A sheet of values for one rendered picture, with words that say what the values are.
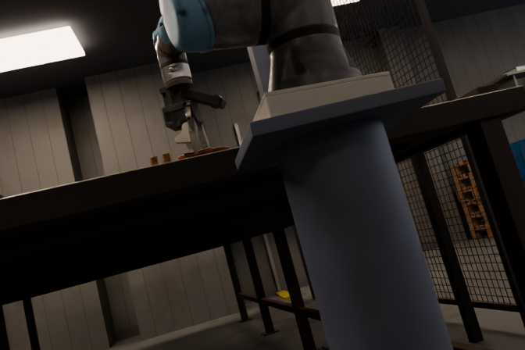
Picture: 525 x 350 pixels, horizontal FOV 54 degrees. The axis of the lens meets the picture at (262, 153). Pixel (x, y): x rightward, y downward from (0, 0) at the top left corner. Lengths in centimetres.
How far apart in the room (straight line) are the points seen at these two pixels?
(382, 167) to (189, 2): 36
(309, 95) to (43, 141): 579
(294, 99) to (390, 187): 18
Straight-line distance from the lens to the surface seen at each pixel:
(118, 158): 604
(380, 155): 74
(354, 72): 78
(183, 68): 137
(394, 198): 74
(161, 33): 129
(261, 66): 328
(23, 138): 648
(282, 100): 70
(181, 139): 130
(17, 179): 640
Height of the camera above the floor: 73
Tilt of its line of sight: 9 degrees up
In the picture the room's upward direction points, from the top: 15 degrees counter-clockwise
